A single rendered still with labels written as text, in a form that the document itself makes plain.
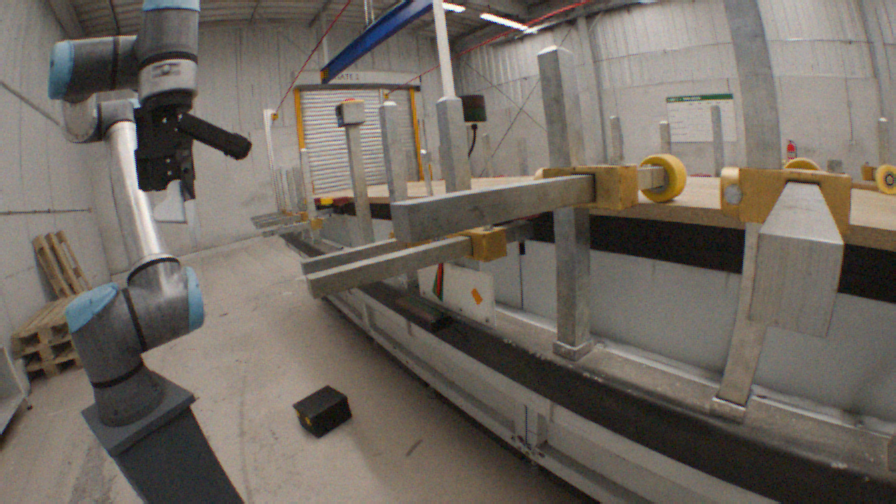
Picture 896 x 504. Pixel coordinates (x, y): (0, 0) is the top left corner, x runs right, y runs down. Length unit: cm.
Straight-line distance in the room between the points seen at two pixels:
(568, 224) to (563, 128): 12
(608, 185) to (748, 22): 24
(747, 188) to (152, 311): 96
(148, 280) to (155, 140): 42
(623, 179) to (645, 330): 37
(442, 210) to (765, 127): 30
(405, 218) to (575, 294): 29
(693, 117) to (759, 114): 730
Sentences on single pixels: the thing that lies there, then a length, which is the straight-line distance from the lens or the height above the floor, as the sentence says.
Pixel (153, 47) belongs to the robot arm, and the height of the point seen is 121.
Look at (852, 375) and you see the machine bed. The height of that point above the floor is 68.
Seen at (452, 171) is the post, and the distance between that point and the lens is 64.
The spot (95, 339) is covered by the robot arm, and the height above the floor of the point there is 79.
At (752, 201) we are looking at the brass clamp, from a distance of 37.
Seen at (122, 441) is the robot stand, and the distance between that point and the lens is 85.
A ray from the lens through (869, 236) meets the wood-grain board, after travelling 59.
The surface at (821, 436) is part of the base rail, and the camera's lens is 49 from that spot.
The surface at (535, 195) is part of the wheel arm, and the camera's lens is 35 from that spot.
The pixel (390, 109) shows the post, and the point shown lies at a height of 114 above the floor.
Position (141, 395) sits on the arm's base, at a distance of 89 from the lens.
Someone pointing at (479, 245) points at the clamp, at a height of 85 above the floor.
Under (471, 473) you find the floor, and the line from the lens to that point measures 131.
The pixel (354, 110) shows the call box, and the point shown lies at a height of 119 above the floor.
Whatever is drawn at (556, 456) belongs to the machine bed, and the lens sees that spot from 112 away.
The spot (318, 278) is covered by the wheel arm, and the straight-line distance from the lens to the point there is 51.
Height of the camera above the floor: 98
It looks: 13 degrees down
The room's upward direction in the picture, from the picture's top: 7 degrees counter-clockwise
